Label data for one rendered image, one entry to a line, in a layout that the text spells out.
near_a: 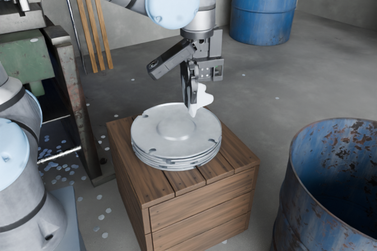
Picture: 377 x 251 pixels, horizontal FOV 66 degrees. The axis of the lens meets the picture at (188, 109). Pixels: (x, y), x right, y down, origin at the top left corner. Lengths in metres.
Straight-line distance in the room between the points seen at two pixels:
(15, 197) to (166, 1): 0.37
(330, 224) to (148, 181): 0.45
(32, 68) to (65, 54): 0.13
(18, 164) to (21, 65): 0.61
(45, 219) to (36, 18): 0.73
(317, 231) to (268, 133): 0.96
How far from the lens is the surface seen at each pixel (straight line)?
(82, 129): 1.17
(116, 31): 2.67
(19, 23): 1.14
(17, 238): 0.60
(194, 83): 0.63
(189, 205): 0.87
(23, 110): 0.62
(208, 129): 0.93
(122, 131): 1.02
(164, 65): 0.62
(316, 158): 0.99
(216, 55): 0.65
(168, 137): 0.89
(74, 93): 1.09
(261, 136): 1.58
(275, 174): 1.39
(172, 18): 0.41
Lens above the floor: 0.96
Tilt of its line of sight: 33 degrees down
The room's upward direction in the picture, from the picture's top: straight up
